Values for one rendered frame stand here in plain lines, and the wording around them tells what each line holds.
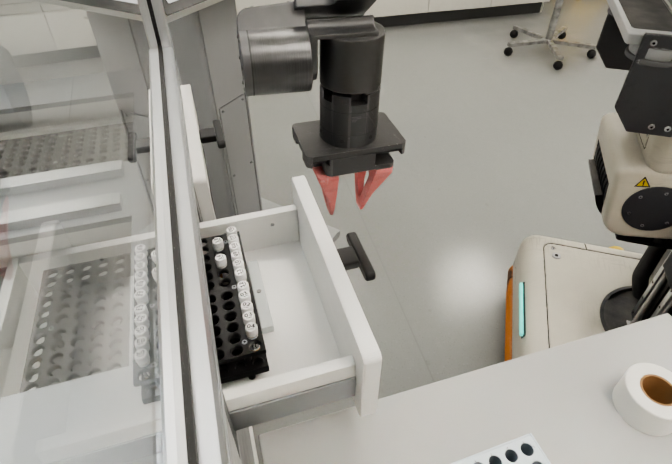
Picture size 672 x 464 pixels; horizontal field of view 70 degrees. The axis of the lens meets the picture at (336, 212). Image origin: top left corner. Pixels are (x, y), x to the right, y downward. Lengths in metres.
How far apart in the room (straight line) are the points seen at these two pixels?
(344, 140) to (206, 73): 0.98
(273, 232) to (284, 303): 0.11
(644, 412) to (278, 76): 0.53
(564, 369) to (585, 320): 0.74
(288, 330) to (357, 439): 0.14
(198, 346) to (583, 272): 1.29
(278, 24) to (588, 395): 0.55
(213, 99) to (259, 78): 1.03
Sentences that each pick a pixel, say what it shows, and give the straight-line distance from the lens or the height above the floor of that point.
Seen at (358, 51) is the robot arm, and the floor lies 1.15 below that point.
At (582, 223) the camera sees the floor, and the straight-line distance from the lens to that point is 2.18.
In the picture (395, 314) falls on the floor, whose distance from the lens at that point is 1.65.
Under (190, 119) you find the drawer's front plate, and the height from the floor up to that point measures 0.93.
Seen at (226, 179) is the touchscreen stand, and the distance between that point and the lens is 1.59.
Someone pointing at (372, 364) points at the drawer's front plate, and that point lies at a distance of 0.46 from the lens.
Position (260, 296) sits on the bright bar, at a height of 0.85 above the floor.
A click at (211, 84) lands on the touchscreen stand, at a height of 0.70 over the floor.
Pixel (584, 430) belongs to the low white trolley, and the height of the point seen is 0.76.
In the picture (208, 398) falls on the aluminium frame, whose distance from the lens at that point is 0.37.
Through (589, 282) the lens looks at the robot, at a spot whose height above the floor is 0.28.
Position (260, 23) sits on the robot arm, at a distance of 0.43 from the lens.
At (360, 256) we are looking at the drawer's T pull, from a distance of 0.55.
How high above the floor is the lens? 1.31
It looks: 41 degrees down
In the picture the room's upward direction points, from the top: straight up
